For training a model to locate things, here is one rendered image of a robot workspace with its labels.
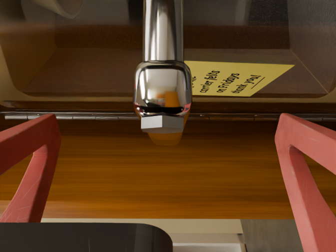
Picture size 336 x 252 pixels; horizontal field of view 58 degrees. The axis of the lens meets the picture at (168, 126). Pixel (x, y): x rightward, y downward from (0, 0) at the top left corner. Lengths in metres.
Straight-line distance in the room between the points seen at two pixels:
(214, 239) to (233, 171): 0.91
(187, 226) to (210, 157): 0.87
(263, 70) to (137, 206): 0.20
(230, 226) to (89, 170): 0.95
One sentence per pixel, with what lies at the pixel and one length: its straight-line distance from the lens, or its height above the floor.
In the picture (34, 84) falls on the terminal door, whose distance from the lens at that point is 0.25.
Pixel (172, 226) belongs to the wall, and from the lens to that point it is 1.24.
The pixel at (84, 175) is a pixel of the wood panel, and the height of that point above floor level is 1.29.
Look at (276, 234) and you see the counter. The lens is 0.80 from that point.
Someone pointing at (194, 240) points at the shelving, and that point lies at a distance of 1.26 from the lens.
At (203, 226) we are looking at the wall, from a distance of 1.25.
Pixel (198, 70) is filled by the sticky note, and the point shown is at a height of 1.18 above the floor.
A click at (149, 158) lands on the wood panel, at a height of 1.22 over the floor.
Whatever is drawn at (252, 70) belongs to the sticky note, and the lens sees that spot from 0.20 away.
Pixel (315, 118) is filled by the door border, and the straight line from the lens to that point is 0.39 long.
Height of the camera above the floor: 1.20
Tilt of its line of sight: level
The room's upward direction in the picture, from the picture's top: 90 degrees counter-clockwise
